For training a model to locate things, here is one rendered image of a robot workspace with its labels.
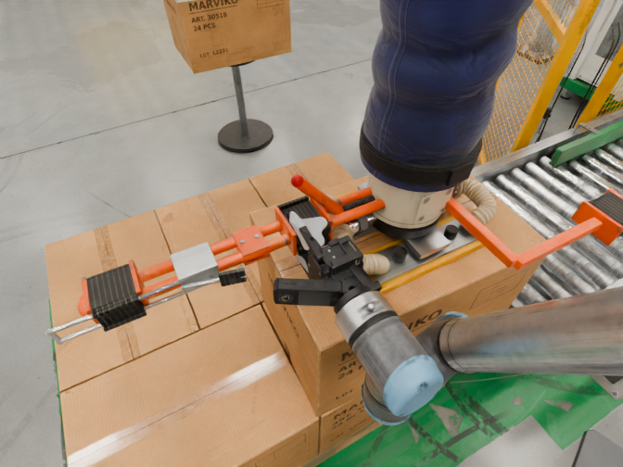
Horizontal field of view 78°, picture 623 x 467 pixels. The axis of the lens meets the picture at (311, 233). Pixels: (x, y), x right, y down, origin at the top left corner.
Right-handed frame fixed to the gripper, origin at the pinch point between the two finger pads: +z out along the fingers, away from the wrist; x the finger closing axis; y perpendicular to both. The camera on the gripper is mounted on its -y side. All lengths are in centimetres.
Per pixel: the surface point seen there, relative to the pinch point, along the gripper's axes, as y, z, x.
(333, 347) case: -1.1, -19.3, -13.5
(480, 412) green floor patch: 63, -36, -106
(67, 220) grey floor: -71, 156, -110
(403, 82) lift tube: 17.7, -3.8, 27.3
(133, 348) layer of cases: -42, 23, -53
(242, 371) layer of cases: -17, 1, -53
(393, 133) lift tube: 17.7, -3.7, 18.4
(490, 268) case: 38.2, -20.2, -12.5
